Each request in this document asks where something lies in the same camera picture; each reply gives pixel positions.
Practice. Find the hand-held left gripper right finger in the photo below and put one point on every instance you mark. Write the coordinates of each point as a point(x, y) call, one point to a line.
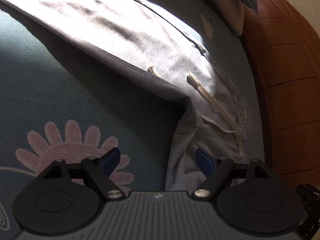
point(204, 161)

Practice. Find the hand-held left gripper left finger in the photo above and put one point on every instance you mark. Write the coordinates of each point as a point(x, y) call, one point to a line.
point(111, 158)

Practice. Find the grey sweatpants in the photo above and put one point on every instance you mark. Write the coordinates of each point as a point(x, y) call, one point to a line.
point(125, 35)

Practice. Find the blue floral bed sheet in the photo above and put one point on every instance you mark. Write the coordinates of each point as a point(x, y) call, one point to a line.
point(75, 92)

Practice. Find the wooden headboard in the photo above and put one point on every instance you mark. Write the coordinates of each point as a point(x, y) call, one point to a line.
point(287, 67)

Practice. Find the pink floral quilt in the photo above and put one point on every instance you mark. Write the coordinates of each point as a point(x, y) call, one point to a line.
point(225, 2)

